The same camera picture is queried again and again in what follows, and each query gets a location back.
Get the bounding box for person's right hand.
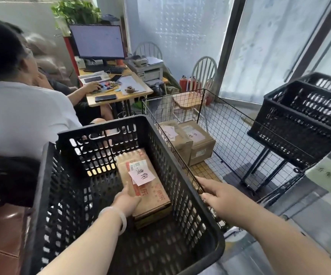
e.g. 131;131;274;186
195;176;259;227

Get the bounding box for person's left hand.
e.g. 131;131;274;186
111;182;142;218

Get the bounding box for red-printed brown cardboard box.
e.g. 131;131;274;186
115;148;172;230

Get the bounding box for brown cardboard box white label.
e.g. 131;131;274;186
178;120;216;167

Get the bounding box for black-printed brown cardboard box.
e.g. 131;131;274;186
157;120;194;167

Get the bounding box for black wire basket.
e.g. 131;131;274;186
141;88;306;226

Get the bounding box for person's right forearm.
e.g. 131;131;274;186
243;204;331;275

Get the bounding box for person's left forearm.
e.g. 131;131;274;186
39;214;123;275

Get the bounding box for black metal stand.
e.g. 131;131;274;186
222;147;291;195

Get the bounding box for wooden office desk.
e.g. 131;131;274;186
78;65;154;108

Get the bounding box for black smartphone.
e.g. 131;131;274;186
94;94;118;103

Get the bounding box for white paper sheets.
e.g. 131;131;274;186
119;75;147;96

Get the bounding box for white notebook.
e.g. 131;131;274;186
78;70;111;85

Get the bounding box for white printer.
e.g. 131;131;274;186
124;56;165;87

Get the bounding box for white wooden chair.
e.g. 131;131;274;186
172;56;219;134
133;41;164;61

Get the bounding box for red cabinet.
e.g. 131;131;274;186
63;36;81;77

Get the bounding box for computer monitor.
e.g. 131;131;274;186
69;24;126;73

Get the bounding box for frosted glass partition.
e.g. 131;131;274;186
124;0;331;105

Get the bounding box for green potted plant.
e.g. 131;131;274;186
51;0;102;29

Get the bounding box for white jade bracelet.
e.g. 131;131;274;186
98;206;127;236

